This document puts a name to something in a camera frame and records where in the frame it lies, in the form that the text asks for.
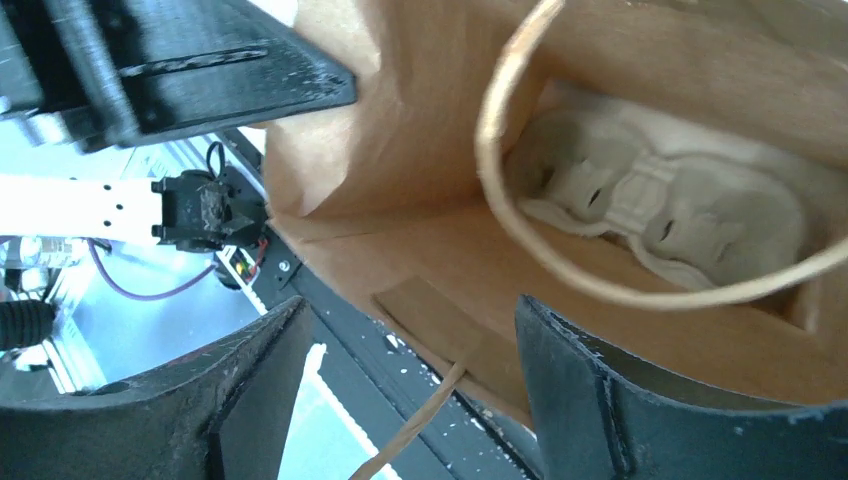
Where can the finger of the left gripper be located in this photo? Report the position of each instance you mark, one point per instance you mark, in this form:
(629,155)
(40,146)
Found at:
(134,73)

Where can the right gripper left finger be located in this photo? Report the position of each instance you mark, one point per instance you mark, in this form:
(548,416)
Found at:
(220,412)

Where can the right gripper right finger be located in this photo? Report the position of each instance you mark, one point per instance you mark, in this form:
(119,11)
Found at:
(600,412)

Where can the brown cardboard cup carrier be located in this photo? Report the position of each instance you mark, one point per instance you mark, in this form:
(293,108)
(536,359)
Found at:
(698,207)

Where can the brown paper bag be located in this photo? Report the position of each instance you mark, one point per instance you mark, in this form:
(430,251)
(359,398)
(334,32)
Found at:
(400,203)

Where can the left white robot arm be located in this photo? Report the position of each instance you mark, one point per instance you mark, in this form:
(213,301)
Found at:
(58,190)

